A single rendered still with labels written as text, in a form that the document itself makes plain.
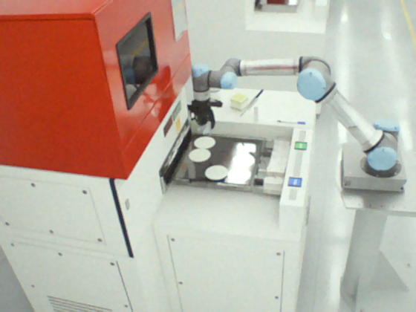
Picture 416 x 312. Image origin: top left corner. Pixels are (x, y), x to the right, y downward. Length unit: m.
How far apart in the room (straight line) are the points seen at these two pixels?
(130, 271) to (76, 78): 0.88
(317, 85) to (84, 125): 0.88
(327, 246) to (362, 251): 0.56
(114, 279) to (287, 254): 0.75
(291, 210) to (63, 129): 0.91
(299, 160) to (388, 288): 1.09
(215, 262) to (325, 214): 1.31
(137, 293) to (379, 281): 1.38
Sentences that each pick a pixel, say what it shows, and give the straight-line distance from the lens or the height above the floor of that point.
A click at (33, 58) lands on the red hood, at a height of 1.68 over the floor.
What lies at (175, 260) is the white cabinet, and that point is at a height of 0.60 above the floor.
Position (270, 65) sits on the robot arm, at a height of 1.34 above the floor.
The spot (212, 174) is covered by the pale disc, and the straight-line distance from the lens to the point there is 2.10.
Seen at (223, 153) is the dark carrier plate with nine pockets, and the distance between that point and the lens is 2.22.
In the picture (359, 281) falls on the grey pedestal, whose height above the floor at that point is 0.18.
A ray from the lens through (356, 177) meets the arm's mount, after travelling 2.12.
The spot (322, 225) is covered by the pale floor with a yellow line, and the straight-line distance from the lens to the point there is 3.14.
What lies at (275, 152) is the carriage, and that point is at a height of 0.88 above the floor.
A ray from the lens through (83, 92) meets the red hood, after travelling 1.46.
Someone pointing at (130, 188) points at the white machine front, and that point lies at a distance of 1.76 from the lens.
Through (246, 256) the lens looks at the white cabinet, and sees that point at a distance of 2.01.
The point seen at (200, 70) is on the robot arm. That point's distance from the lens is 1.99.
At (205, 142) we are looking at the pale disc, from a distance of 2.30.
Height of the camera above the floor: 2.21
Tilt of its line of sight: 36 degrees down
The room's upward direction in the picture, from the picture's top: 5 degrees counter-clockwise
